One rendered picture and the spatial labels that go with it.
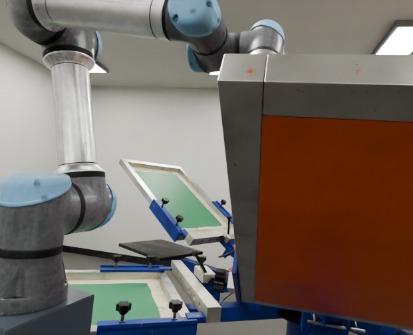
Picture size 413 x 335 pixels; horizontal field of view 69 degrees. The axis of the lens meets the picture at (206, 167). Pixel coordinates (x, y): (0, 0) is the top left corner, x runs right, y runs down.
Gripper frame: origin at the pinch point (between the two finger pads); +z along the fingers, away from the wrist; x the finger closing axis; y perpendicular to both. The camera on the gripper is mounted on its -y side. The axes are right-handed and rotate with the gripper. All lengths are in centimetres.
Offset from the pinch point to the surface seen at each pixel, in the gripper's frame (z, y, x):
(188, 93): -355, -293, -141
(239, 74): 5.2, 22.8, -0.2
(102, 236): -139, -428, -269
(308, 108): 6.0, 20.1, 5.6
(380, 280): 6.0, -20.5, 23.8
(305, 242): 6.0, -8.0, 9.2
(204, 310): 8, -70, -15
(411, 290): 6.0, -23.6, 29.9
